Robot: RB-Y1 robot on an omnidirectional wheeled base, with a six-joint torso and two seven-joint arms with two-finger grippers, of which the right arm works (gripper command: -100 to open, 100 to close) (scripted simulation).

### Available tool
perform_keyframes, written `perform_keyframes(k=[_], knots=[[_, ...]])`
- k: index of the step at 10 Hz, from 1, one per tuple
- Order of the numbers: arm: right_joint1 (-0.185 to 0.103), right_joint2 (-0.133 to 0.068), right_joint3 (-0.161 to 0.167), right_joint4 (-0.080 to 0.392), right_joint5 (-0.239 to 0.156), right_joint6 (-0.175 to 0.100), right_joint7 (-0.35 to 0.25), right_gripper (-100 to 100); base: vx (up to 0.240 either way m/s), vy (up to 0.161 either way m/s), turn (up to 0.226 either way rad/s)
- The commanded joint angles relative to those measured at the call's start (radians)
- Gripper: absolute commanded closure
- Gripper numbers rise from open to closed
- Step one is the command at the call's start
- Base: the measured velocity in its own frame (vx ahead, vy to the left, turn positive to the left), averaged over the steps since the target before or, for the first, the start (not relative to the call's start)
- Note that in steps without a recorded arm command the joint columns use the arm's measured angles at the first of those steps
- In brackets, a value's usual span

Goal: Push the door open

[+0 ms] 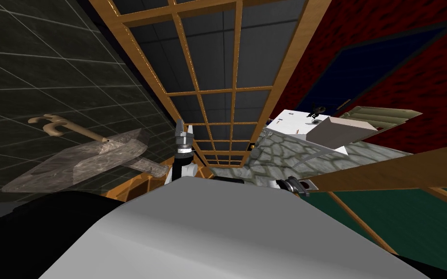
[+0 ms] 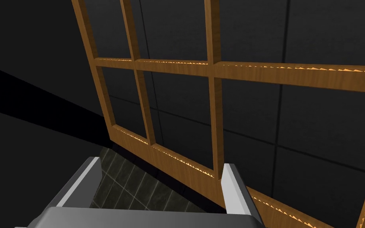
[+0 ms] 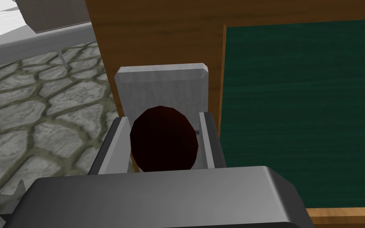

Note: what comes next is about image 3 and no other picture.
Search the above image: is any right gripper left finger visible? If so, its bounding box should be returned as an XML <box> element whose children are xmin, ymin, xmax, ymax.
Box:
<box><xmin>87</xmin><ymin>116</ymin><xmax>134</xmax><ymax>175</ymax></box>

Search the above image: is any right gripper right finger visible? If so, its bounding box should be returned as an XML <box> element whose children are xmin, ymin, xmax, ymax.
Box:
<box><xmin>198</xmin><ymin>111</ymin><xmax>227</xmax><ymax>169</ymax></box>

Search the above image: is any dark red round door knob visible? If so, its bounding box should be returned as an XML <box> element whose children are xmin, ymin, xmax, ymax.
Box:
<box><xmin>129</xmin><ymin>106</ymin><xmax>199</xmax><ymax>173</ymax></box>

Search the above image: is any brown and green wooden door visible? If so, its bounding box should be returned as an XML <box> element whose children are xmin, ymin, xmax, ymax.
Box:
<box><xmin>84</xmin><ymin>0</ymin><xmax>365</xmax><ymax>228</ymax></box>

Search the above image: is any grey table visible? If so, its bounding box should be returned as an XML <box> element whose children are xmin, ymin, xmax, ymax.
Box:
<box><xmin>0</xmin><ymin>0</ymin><xmax>96</xmax><ymax>68</ymax></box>

